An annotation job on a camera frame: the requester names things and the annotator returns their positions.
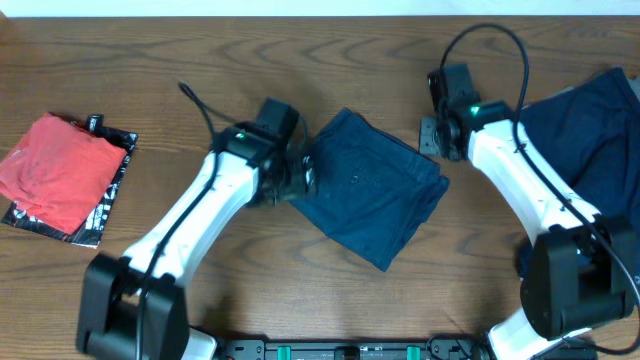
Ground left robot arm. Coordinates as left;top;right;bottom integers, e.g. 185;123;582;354
76;127;317;359

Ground black mounting rail base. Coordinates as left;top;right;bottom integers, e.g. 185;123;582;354
182;334;495;360

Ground red folded t-shirt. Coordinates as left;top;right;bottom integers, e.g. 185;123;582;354
1;113;127;233

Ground navy blue shorts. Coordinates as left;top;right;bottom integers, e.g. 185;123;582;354
292;108;449;271

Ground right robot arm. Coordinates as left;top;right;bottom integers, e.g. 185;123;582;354
420;98;639;359

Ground pile of navy garments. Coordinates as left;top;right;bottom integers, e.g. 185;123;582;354
520;67;639;230

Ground black white patterned folded garment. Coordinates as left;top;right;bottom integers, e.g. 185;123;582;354
1;114;138;248

